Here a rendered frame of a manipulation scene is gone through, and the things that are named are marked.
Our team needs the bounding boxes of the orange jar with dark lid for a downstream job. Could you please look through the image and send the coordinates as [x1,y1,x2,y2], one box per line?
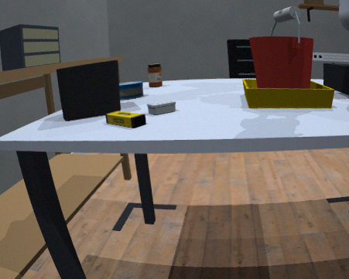
[148,64,163,87]

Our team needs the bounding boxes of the yellow shallow tray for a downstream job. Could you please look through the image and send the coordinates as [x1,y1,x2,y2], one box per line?
[242,79,335,108]

